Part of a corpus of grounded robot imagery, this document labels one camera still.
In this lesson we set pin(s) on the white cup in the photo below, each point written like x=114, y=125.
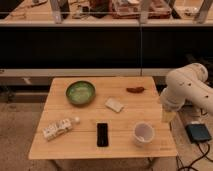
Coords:
x=143, y=133

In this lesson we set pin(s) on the plastic bottle with label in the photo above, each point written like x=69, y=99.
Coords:
x=60, y=127

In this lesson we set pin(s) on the green bowl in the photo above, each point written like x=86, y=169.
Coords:
x=80, y=93

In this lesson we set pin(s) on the black box on floor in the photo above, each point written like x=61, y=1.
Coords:
x=198, y=133

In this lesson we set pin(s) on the white sponge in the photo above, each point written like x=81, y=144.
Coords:
x=114, y=105

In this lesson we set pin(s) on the black phone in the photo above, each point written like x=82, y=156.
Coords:
x=102, y=135

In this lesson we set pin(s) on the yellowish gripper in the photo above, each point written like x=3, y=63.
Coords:
x=167, y=114

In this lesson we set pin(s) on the wooden table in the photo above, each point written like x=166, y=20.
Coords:
x=81, y=142

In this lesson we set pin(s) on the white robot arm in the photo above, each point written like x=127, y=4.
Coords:
x=186, y=83

